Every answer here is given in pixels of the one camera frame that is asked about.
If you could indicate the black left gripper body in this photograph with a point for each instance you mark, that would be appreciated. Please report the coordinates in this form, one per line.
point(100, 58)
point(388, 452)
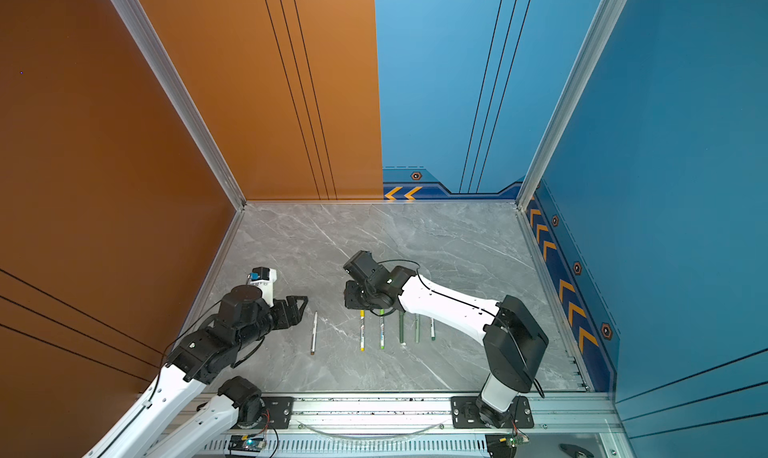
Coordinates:
point(264, 326)

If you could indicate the black object bottom right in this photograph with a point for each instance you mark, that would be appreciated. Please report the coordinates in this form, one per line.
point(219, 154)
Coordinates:
point(575, 451)

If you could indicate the left green circuit board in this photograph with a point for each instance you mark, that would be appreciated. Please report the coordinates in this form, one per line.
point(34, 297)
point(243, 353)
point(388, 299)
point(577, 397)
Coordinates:
point(246, 443)

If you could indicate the green circuit board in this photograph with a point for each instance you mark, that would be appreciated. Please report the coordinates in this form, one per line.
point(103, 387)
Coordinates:
point(246, 443)
point(514, 441)

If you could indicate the aluminium right corner post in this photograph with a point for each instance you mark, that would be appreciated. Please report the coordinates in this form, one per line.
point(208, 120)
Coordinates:
point(591, 50)

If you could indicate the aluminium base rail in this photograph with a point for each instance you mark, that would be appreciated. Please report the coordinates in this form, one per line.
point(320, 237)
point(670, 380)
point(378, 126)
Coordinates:
point(425, 424)

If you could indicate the right green circuit board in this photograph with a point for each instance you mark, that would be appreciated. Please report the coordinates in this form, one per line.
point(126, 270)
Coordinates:
point(514, 441)

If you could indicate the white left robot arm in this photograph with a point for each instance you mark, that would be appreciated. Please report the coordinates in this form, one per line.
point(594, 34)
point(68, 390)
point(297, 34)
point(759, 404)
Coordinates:
point(181, 378)

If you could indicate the white pen yellow tip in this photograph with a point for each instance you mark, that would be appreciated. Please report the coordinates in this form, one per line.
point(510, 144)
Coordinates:
point(362, 340)

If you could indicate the aluminium corner post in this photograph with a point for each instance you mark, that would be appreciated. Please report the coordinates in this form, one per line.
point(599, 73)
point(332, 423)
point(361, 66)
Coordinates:
point(591, 50)
point(153, 51)

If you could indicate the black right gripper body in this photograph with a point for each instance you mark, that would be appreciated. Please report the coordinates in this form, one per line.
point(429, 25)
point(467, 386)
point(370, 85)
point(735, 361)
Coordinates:
point(369, 293)

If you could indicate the aluminium left corner post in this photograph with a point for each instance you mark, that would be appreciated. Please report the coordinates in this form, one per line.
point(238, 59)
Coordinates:
point(153, 51)

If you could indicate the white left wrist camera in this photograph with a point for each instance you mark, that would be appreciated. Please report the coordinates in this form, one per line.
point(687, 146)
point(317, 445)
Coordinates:
point(264, 278)

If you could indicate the white pen light green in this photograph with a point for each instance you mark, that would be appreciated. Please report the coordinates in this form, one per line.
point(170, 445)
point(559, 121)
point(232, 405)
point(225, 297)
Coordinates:
point(382, 329)

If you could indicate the dark green pen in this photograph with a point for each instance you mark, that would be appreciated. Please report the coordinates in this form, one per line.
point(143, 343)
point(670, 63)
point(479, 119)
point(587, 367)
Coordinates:
point(401, 328)

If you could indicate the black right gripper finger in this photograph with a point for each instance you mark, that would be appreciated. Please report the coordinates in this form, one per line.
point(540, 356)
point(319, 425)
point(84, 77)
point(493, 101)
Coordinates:
point(382, 307)
point(354, 296)

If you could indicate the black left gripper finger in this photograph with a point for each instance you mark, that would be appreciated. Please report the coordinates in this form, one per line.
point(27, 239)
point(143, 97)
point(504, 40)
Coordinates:
point(285, 319)
point(293, 304)

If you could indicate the white pen brown tip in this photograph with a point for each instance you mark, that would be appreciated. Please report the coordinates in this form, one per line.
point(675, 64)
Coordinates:
point(313, 345)

